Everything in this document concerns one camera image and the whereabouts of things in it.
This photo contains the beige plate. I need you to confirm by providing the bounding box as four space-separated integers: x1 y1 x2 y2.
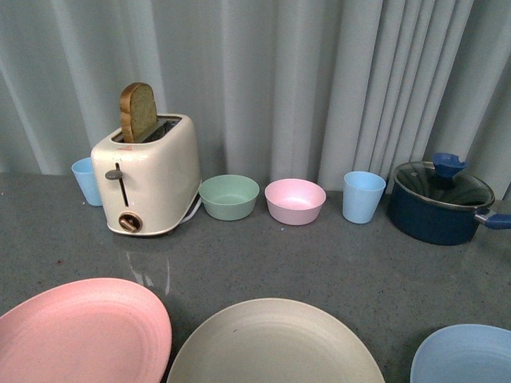
168 298 384 382

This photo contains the grey curtain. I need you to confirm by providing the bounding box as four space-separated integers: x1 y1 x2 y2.
1 1 510 199

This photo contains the glass pot lid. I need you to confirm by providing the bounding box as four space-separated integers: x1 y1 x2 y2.
393 152 495 209

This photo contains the light blue cup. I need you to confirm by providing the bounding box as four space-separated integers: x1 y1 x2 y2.
343 171 386 224
71 157 102 207

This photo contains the white toaster cable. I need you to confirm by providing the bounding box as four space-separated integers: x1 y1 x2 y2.
178 198 201 226

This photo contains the light blue plate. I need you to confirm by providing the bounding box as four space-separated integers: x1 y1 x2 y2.
410 324 510 382

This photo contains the light blue cup right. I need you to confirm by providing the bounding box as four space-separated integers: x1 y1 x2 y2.
343 171 386 224

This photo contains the dark blue saucepan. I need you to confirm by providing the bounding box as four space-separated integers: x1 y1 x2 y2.
387 177 510 246

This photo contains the green bowl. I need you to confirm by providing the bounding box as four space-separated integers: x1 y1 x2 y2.
199 175 259 221

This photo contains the cream white toaster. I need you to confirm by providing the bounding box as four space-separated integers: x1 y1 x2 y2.
91 114 201 236

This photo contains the brown bread slice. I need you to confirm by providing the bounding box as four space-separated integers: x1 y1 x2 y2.
119 82 157 143

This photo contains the light blue cup left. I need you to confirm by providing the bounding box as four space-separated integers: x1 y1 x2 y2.
71 157 102 207

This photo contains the pink bowl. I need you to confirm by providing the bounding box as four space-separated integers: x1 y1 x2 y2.
264 179 327 226

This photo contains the pink plate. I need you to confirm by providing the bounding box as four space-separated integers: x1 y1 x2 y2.
1 278 172 382

